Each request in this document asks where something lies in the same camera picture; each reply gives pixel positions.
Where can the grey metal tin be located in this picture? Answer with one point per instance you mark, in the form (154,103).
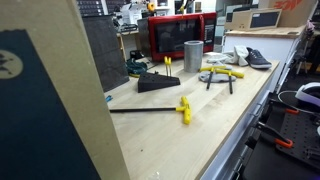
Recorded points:
(193,58)

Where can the black wedge tool holder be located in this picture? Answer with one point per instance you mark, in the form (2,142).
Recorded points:
(156,82)

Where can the blue strip tool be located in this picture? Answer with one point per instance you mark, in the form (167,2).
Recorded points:
(109,98)

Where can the red and black microwave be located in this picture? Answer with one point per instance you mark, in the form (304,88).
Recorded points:
(180,36)

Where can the wooden shelf unit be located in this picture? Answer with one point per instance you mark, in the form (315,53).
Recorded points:
(121,45)

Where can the dark grey panel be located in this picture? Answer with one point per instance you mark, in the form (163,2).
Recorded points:
(105,50)

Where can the white cloth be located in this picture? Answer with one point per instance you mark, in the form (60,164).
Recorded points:
(238,55)

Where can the grey canvas shoe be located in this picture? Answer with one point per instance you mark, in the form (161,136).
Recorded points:
(258,60)

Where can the black parts bin rack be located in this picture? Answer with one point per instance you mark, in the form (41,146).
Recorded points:
(90,7)

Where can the big cardboard box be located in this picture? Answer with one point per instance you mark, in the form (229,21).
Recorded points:
(50,100)

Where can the white counter wooden top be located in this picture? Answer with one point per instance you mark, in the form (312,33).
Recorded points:
(263,40)

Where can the black perforated mounting board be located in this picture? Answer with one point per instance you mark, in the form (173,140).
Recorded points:
(300,140)

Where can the white robot body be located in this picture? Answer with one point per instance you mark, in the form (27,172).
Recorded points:
(310,95)

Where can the cardboard box red print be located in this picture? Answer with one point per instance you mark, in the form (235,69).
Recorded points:
(296,11)

